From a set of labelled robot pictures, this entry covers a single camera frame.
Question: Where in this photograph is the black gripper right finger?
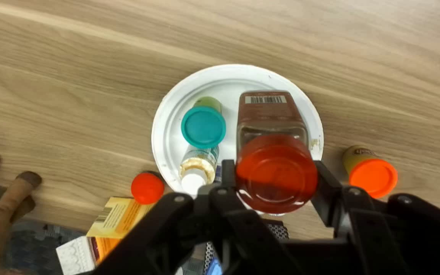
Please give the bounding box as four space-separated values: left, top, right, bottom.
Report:
312 161 440 275

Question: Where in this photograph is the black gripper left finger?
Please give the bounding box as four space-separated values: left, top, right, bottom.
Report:
92 161 301 275

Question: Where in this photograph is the yellow tub orange lid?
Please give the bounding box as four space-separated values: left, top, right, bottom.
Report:
343 146 399 199

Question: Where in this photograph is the white bottle cream cap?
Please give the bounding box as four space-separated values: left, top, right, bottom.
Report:
181 147 219 188

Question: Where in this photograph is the spice jar orange cap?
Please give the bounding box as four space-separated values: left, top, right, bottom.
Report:
236 92 318 214

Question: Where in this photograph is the green tub teal lid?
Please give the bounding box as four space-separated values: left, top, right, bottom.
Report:
181 97 226 149

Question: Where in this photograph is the white paper plate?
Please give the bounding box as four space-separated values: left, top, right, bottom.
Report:
152 65 324 197

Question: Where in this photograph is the red ball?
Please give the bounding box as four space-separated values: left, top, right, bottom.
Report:
132 173 165 205

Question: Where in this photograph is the yellow open cardboard box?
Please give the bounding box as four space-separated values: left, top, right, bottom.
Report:
57 197 152 275

